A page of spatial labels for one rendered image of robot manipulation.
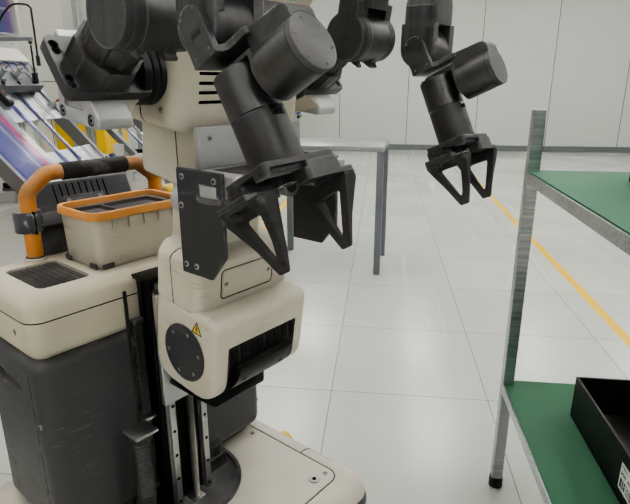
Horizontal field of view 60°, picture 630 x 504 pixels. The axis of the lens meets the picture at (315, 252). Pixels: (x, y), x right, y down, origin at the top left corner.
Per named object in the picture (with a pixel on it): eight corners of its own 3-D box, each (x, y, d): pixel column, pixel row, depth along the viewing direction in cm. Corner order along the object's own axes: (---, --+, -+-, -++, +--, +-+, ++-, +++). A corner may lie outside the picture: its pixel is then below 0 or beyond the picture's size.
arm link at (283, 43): (238, 24, 60) (174, 18, 53) (308, -45, 52) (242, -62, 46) (280, 125, 59) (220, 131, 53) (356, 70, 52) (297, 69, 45)
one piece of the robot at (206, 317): (86, 377, 101) (64, 21, 78) (237, 313, 129) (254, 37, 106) (173, 451, 87) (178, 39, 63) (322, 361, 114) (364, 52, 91)
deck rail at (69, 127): (113, 179, 286) (120, 171, 284) (111, 179, 284) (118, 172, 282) (11, 73, 276) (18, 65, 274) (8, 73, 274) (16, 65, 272)
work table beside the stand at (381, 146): (379, 275, 344) (384, 147, 320) (272, 268, 357) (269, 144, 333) (384, 254, 386) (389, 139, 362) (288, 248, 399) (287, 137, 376)
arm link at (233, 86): (240, 78, 59) (198, 79, 55) (280, 42, 54) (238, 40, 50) (264, 136, 59) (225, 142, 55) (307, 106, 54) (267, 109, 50)
